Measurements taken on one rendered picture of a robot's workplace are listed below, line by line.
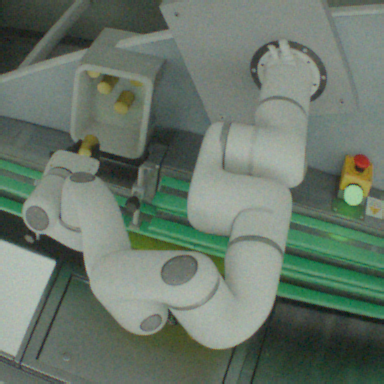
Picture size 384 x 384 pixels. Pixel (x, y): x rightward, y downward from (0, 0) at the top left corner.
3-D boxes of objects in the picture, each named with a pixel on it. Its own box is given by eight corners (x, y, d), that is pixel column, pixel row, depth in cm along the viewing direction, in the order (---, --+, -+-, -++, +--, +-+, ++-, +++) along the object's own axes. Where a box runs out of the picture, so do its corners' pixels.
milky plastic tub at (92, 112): (83, 119, 171) (69, 142, 164) (90, 43, 155) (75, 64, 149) (153, 137, 169) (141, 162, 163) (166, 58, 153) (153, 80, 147)
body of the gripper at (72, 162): (35, 197, 141) (54, 172, 151) (80, 211, 140) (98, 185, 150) (38, 163, 138) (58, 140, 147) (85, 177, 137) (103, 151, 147)
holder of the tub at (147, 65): (83, 135, 175) (71, 156, 169) (92, 43, 155) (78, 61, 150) (151, 153, 173) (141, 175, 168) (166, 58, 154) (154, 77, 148)
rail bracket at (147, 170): (138, 201, 165) (120, 241, 156) (145, 142, 153) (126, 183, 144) (151, 205, 164) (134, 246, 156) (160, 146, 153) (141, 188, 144)
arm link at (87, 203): (140, 292, 122) (93, 225, 137) (146, 226, 115) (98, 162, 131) (93, 300, 118) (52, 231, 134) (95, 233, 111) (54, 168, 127)
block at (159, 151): (148, 173, 168) (138, 195, 163) (152, 141, 162) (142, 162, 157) (164, 178, 168) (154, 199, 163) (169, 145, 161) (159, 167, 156)
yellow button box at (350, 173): (339, 175, 163) (336, 197, 157) (347, 151, 157) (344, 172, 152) (365, 184, 162) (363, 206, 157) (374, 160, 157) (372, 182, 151)
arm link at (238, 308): (269, 221, 104) (250, 307, 95) (294, 277, 113) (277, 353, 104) (178, 230, 110) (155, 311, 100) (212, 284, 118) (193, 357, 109)
